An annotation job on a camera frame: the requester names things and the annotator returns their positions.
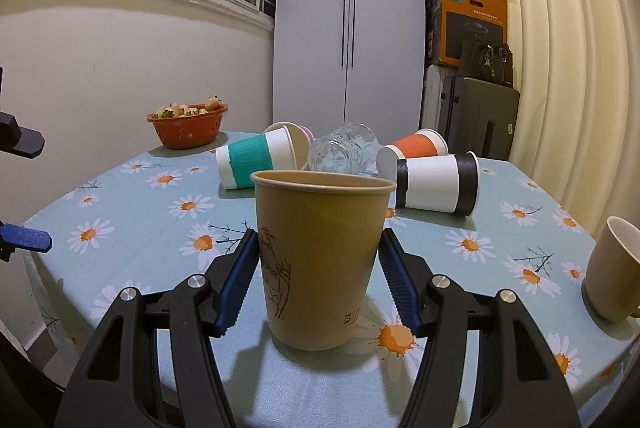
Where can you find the dark grey suitcase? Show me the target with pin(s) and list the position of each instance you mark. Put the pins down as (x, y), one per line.
(480, 118)

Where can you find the beige mug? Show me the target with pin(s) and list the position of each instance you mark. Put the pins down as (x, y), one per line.
(612, 268)

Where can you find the grey wardrobe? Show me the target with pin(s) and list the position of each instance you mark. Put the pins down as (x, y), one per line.
(315, 33)

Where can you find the pink paper cup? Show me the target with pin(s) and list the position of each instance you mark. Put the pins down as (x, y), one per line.
(309, 135)

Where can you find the orange banded paper cup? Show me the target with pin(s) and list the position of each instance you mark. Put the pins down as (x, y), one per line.
(420, 144)

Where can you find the dark handbag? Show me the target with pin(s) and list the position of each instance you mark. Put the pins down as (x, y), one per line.
(487, 63)

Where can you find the teal banded paper cup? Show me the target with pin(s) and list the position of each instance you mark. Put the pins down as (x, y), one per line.
(245, 158)

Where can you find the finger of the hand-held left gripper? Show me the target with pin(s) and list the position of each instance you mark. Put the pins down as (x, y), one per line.
(22, 140)
(25, 239)

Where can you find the orange plastic basket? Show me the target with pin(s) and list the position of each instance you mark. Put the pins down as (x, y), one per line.
(187, 130)

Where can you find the orange cardboard box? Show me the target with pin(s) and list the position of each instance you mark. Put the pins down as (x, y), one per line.
(467, 8)

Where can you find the brown paper cup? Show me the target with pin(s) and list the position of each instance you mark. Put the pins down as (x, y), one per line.
(320, 258)

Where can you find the black banded paper cup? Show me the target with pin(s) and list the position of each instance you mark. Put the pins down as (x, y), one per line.
(435, 183)

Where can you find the daisy print tablecloth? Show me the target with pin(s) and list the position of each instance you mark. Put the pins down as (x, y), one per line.
(150, 218)

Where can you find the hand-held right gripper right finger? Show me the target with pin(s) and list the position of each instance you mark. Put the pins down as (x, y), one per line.
(397, 275)

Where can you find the cream curtain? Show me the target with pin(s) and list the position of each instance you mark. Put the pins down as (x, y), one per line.
(560, 58)

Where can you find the clear glass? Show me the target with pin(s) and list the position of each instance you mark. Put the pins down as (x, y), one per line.
(340, 150)

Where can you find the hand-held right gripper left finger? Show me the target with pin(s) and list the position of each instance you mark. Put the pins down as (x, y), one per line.
(235, 278)

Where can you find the white appliance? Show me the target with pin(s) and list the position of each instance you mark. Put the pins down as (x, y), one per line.
(431, 98)

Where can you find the pile of small fruits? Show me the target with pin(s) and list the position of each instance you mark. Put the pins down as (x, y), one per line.
(182, 110)

